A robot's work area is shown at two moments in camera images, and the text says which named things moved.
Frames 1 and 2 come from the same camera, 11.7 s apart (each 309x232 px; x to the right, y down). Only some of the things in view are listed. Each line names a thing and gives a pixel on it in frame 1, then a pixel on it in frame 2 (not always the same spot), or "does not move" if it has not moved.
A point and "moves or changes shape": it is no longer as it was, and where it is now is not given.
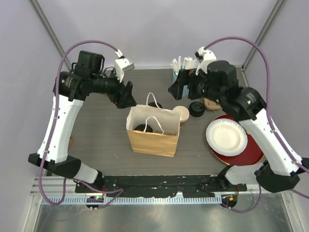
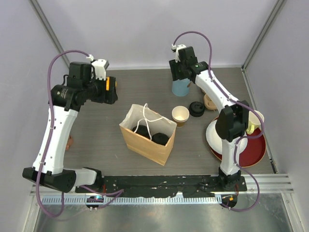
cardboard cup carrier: x=211 y=105 does not move
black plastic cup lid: x=196 y=108 does not move
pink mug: x=71 y=141 does not move
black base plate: x=131 y=186 does not move
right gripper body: x=199 y=85 → x=177 y=69
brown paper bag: x=165 y=124 moves or changes shape
